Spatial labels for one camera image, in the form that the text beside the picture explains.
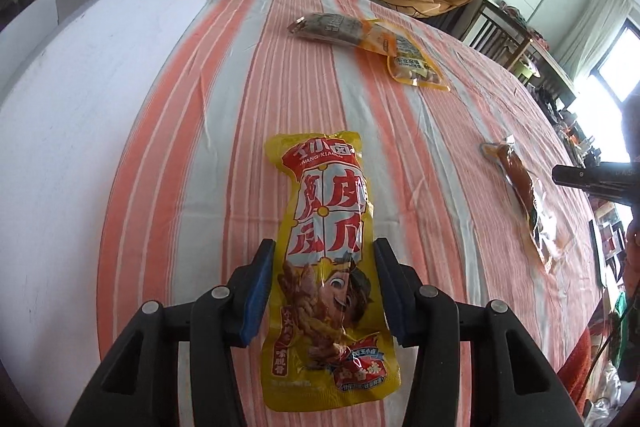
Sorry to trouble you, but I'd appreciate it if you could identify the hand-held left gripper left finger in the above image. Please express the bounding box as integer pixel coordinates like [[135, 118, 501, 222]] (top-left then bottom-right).
[[65, 238, 277, 427]]

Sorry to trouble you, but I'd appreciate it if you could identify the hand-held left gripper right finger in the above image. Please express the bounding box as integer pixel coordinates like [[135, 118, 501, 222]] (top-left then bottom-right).
[[372, 237, 586, 427]]

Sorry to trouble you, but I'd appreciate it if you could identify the dark brown snack packet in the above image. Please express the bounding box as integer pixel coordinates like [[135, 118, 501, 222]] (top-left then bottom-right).
[[287, 13, 365, 50]]

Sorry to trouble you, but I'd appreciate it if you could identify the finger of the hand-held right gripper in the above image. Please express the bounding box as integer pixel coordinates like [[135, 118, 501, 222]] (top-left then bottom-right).
[[552, 162, 640, 188]]

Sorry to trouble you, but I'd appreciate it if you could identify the green plastic stool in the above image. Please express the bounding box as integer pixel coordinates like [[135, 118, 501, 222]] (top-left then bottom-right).
[[515, 57, 541, 82]]

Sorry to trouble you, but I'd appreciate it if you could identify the yellow chicken feet packet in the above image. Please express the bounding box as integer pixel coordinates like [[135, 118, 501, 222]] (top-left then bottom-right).
[[262, 131, 402, 412]]

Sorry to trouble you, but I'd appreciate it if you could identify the pile of small shelf clutter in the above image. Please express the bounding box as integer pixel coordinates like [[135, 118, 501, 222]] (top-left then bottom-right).
[[530, 82, 601, 158]]

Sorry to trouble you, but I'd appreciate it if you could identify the white sheer curtain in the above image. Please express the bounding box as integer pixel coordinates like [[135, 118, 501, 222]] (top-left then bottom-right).
[[555, 0, 633, 80]]

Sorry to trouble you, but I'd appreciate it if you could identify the white cardboard box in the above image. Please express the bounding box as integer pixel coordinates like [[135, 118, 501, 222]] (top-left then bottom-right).
[[0, 0, 215, 408]]

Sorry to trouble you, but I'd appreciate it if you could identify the clear chicken leg packet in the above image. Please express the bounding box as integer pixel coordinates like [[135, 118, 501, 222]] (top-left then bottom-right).
[[479, 134, 576, 277]]

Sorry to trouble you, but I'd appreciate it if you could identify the dark framed window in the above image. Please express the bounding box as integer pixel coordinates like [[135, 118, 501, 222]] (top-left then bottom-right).
[[595, 19, 640, 102]]

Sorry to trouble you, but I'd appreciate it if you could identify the yellow-edged clear packet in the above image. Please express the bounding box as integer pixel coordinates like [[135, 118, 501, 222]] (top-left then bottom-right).
[[359, 19, 451, 94]]

